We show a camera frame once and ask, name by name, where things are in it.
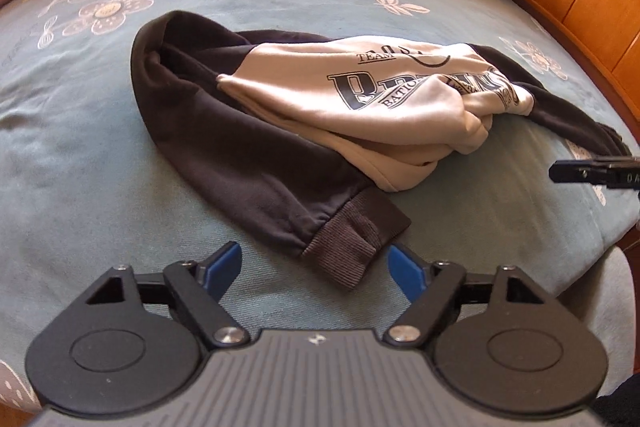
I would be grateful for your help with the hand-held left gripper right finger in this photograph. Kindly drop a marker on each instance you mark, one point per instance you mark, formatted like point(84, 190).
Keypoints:
point(406, 272)

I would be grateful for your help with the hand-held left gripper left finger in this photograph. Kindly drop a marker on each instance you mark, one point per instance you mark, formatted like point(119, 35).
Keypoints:
point(224, 269)

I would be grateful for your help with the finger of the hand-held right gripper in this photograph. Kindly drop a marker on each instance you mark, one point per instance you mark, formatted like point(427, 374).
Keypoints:
point(600, 173)

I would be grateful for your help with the cream and black printed sweatshirt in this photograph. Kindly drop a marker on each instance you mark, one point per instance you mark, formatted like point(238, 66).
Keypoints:
point(300, 72)

